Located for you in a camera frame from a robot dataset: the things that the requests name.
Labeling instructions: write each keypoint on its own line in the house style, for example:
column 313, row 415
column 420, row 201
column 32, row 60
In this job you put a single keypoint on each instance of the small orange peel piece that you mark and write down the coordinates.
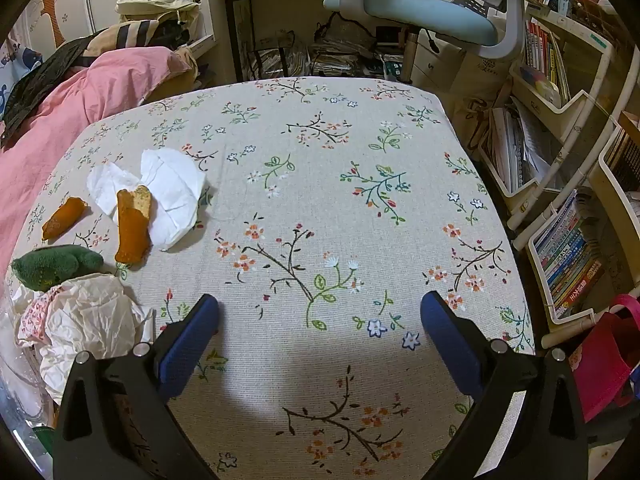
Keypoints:
column 62, row 217

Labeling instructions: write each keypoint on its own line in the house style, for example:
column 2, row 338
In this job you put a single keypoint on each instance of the pile of loose papers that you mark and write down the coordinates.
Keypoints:
column 515, row 145

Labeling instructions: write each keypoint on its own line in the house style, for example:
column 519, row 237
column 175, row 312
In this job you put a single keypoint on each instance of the row of red spined books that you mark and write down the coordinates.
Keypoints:
column 542, row 50

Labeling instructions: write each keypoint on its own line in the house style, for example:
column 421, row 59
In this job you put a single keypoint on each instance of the beige canvas bag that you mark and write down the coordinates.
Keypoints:
column 150, row 5

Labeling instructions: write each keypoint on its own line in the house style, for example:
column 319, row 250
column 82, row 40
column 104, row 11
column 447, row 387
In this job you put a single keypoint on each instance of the black jacket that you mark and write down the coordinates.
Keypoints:
column 35, row 85

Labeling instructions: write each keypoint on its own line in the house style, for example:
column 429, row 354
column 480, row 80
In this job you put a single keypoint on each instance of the blue whale print cloth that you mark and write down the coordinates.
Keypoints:
column 15, row 67

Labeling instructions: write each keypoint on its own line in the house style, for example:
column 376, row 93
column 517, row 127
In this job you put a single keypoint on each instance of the floral tablecloth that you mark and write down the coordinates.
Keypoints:
column 325, row 185

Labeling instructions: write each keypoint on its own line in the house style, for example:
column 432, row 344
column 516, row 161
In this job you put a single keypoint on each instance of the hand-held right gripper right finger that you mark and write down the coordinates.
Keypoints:
column 450, row 345

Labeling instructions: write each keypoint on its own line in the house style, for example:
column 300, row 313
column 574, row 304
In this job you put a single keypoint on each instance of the row of colourful books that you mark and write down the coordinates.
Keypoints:
column 570, row 265

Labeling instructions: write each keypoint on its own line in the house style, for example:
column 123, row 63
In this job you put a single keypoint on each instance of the beige striped cushion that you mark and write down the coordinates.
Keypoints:
column 125, row 35

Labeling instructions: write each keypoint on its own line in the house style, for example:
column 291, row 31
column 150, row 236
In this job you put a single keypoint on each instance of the pink blanket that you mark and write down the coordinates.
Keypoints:
column 60, row 120

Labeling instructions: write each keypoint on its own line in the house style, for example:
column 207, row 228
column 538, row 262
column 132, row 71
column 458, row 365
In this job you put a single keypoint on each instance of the white paper wrapper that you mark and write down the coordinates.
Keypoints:
column 90, row 315

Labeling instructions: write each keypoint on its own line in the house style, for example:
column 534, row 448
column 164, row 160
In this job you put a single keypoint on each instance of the blue grey office chair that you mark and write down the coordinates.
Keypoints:
column 415, row 10

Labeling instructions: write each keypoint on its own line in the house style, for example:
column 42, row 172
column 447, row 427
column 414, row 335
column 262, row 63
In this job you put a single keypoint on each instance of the cream printed tote bag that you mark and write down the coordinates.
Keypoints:
column 475, row 90

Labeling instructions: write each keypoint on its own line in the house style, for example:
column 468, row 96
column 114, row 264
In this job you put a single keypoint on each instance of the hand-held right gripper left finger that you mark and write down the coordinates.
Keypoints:
column 192, row 345

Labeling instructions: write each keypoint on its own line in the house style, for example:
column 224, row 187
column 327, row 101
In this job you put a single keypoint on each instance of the pile of newspapers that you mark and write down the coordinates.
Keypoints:
column 340, row 55

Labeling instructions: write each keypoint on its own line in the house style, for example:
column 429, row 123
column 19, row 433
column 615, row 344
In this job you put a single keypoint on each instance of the clear plastic bag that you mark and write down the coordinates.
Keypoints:
column 20, row 395

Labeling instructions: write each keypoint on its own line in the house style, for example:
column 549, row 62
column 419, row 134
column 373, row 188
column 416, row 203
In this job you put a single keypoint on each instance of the white tube shelf rack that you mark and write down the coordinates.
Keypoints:
column 540, row 280
column 535, row 95

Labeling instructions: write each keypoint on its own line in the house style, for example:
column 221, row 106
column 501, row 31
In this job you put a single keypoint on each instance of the large orange peel piece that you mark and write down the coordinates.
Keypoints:
column 131, row 230

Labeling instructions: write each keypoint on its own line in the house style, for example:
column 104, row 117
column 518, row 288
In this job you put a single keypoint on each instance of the row of dark books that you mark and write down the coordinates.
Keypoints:
column 625, row 160

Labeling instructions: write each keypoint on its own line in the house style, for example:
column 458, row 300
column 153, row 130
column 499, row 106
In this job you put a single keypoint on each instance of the dark framed panel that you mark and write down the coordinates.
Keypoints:
column 240, row 35

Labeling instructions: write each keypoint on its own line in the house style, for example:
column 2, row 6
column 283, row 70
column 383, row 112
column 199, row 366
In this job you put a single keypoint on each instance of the white tissue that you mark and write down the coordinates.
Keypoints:
column 170, row 185

